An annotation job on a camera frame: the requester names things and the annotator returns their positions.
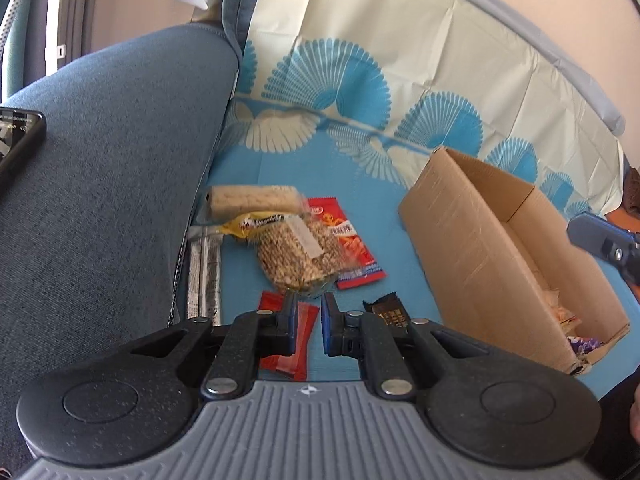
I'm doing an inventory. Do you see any silver striped sachet strip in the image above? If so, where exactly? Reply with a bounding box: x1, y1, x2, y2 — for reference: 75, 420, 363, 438
186, 225, 224, 327

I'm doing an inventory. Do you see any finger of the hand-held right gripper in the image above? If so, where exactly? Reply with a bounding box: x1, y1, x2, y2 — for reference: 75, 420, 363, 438
566, 211, 640, 283

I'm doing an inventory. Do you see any purple snack packet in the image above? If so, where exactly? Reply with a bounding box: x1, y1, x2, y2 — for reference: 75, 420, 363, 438
569, 336, 604, 357

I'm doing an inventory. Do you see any dark brown chocolate packet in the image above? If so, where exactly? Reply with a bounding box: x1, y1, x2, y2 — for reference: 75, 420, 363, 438
362, 292, 413, 337

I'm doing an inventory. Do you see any beige wafer bar packet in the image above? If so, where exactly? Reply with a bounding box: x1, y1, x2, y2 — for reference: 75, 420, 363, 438
206, 184, 304, 222

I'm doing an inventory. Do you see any black smartphone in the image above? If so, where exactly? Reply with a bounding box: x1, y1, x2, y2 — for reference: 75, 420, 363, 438
0, 108, 48, 197

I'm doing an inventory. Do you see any brown cardboard box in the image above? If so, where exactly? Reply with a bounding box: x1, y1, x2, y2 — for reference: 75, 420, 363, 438
398, 146, 632, 377

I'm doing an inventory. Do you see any small flat red packet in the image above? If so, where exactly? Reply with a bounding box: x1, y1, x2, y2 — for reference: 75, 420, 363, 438
258, 290, 321, 382

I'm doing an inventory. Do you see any clear bag of seed brittle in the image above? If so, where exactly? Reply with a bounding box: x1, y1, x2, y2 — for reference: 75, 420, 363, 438
256, 214, 347, 297

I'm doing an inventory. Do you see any pale snack packet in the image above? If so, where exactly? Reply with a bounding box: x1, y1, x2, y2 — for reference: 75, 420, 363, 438
546, 287, 584, 334

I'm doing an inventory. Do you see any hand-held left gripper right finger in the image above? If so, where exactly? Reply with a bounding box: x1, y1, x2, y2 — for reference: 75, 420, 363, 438
320, 292, 482, 402

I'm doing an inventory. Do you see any blue and cream printed sheet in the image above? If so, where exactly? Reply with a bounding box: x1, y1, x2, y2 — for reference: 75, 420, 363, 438
190, 0, 640, 397

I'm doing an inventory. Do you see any red spicy snack packet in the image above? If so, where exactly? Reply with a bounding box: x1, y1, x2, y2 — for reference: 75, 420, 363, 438
304, 197, 389, 291

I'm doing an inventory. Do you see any yellow candy packet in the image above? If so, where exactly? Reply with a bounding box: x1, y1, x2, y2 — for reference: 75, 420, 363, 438
220, 211, 287, 247

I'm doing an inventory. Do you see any blue-grey sofa armrest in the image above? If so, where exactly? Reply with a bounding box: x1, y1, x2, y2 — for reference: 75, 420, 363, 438
0, 25, 244, 477

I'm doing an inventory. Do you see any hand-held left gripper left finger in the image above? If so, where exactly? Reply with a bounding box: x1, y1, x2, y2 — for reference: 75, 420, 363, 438
129, 291, 301, 402

